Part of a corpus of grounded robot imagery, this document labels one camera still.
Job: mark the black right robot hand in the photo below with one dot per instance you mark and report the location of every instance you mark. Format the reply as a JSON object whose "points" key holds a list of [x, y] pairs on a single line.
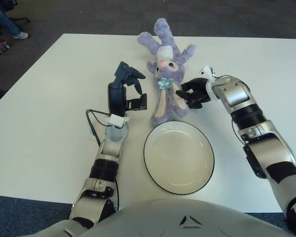
{"points": [[199, 86]]}

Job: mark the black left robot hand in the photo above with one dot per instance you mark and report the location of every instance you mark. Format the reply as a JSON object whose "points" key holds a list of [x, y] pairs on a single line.
{"points": [[116, 98]]}

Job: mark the purple plush bunny doll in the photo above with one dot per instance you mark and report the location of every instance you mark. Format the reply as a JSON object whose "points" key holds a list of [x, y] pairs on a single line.
{"points": [[167, 71]]}

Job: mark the white plate black rim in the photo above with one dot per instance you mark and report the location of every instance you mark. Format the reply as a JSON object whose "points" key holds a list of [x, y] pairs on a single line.
{"points": [[178, 158]]}

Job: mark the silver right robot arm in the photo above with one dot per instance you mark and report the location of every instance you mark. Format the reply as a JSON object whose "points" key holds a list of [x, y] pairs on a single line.
{"points": [[236, 96]]}

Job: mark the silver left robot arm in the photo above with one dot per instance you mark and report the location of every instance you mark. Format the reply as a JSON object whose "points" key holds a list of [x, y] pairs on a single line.
{"points": [[111, 148]]}

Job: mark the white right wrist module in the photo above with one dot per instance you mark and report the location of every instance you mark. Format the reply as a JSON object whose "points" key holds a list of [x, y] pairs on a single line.
{"points": [[207, 72]]}

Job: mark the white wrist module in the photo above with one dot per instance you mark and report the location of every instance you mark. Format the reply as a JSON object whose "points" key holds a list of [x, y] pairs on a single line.
{"points": [[116, 121], [207, 72]]}

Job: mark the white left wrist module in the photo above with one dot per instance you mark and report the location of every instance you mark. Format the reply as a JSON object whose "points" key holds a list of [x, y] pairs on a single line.
{"points": [[116, 121]]}

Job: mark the white sneaker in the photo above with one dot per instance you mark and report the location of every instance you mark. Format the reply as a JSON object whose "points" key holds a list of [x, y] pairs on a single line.
{"points": [[21, 35]]}

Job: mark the black chair base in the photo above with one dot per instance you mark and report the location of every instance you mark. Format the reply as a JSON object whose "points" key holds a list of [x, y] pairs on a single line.
{"points": [[22, 19]]}

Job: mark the blue jeans leg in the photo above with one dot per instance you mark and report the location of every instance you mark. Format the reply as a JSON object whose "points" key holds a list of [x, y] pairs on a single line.
{"points": [[7, 22]]}

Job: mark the grey robot torso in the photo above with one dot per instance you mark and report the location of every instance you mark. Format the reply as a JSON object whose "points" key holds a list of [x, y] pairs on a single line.
{"points": [[175, 218]]}

